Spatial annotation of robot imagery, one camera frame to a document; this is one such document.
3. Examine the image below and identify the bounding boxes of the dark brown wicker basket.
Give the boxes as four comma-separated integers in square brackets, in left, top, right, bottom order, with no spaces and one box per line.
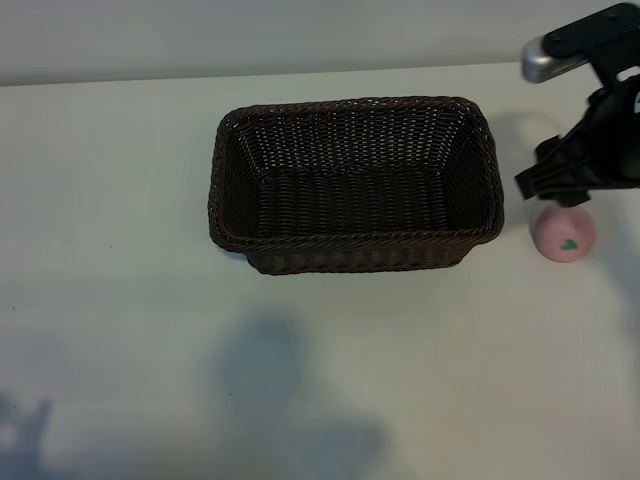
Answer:
[207,95,504,276]

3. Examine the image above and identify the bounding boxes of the pink peach with green leaf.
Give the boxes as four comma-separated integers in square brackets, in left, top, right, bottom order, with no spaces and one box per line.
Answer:
[529,205,598,262]

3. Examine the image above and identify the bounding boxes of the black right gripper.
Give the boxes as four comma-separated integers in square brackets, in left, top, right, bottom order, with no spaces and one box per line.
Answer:
[514,84,621,209]

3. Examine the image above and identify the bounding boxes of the black right camera bracket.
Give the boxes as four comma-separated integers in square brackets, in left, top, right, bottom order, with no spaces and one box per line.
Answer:
[542,2,640,91]

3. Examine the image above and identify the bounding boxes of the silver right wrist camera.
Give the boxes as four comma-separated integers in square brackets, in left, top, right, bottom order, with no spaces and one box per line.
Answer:
[519,37,594,84]

